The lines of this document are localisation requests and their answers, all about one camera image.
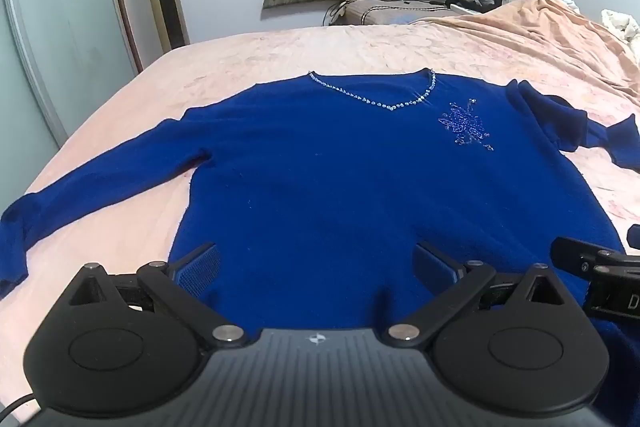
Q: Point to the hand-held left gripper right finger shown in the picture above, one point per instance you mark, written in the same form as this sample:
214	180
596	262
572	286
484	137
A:
431	268

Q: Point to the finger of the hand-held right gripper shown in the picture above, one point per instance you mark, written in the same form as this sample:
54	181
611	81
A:
575	254

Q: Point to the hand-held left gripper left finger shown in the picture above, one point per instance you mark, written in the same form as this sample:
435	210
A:
200	268

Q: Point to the blue beaded sweater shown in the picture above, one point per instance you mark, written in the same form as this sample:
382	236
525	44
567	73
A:
350	187

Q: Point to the pink bed blanket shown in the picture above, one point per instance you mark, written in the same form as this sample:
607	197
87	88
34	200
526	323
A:
210	57

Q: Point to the cream ruffled cloth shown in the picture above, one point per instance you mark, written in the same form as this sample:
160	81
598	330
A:
622	26

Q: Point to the brown bag on bed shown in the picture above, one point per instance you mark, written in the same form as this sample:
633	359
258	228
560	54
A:
385	12

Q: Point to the black clothing pile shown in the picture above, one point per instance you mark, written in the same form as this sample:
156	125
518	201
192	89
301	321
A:
475	1

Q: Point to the flower print glass door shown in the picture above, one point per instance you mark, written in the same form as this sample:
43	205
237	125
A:
50	17

